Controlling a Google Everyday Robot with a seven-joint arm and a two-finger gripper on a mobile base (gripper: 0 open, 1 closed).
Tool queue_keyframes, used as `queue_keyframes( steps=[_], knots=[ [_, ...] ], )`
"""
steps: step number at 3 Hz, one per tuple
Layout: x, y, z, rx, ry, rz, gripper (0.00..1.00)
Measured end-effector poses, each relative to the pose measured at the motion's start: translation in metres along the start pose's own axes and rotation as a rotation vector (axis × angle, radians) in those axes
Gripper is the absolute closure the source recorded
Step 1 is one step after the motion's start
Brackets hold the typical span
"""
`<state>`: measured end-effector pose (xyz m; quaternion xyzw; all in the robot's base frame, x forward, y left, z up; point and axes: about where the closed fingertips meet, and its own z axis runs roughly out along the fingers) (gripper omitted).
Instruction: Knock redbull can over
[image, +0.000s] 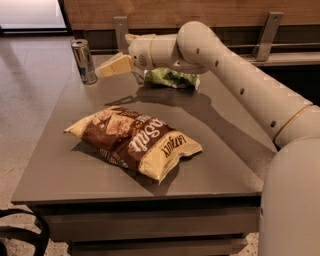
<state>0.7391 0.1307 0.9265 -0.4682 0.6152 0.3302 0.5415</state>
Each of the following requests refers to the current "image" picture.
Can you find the metal bracket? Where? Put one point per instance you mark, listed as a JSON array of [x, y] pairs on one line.
[[262, 50], [121, 29]]

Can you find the left metal bracket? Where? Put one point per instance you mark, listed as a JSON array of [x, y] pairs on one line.
[[121, 29]]

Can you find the brown yellow chip bag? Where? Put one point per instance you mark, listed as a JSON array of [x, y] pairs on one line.
[[135, 141]]

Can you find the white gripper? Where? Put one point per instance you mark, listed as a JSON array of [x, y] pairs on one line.
[[140, 52]]

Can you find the green chip bag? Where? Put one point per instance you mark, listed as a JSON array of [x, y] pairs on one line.
[[171, 78]]

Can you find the grey table drawer unit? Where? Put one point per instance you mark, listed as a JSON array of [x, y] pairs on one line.
[[207, 204]]

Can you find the right metal bracket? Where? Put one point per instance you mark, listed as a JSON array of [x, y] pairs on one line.
[[262, 50]]

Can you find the silver blue redbull can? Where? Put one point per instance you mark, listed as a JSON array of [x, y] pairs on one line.
[[81, 51]]

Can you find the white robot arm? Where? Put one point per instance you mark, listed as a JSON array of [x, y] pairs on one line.
[[290, 203]]

